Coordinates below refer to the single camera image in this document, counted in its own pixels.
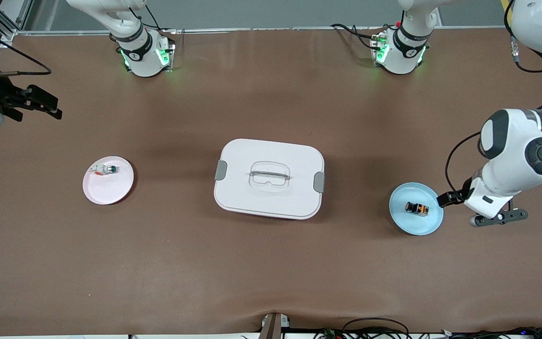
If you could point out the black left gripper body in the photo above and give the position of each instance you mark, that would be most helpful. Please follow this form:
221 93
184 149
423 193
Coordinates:
459 194

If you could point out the black orange switch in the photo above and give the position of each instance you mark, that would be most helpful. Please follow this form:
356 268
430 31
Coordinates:
417 208

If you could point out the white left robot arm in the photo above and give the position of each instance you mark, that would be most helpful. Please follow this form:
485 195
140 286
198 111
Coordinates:
520 150

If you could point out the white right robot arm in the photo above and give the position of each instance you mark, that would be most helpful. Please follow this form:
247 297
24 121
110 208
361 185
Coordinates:
139 52

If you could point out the white lidded storage box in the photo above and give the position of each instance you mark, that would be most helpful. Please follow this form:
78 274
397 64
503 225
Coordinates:
268 188

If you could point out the light blue round plate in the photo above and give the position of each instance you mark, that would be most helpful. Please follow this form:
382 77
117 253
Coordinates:
412 226

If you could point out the white green circuit breaker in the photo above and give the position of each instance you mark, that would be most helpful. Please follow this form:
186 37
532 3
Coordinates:
104 169

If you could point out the pink round plate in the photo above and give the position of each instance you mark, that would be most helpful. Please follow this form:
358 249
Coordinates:
108 193

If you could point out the brown camera mount bar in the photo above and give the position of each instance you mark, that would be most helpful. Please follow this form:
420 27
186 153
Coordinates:
273 327

